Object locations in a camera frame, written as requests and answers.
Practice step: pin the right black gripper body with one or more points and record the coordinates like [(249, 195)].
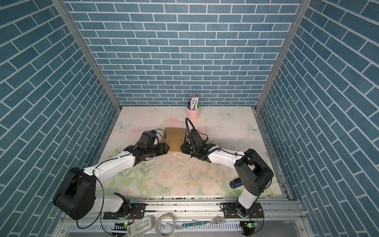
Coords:
[(188, 149)]

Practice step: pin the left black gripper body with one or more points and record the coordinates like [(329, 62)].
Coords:
[(159, 149)]

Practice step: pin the brown cardboard paper box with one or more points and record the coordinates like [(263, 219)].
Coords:
[(175, 138)]

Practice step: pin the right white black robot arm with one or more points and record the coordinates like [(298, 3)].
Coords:
[(254, 173)]

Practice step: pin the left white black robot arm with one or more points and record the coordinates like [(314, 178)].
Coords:
[(76, 195)]

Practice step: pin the pink pen holder cup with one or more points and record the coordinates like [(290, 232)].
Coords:
[(193, 114)]

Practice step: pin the floral table mat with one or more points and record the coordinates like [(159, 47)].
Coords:
[(178, 174)]

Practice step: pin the blue black stapler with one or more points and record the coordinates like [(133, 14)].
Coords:
[(236, 183)]

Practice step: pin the silver fork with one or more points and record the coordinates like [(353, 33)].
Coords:
[(214, 221)]

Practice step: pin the white plastic device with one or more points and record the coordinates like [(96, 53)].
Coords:
[(141, 226)]

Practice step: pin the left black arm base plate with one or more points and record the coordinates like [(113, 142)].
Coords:
[(131, 211)]

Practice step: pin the aluminium frame rail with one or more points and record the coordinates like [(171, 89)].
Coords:
[(278, 214)]

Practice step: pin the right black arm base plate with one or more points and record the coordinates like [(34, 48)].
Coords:
[(234, 210)]

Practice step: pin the green handled tool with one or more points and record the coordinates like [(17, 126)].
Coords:
[(194, 224)]

